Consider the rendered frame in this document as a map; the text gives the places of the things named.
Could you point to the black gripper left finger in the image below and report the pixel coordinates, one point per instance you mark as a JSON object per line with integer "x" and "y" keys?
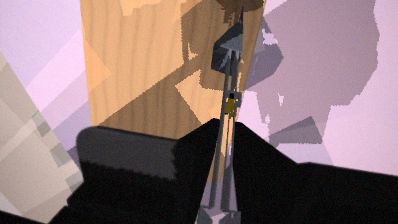
{"x": 179, "y": 166}

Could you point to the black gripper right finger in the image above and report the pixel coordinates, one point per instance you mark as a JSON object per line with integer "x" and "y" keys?
{"x": 271, "y": 188}

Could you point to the light wooden board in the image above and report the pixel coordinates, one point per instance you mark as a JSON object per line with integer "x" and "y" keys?
{"x": 148, "y": 62}

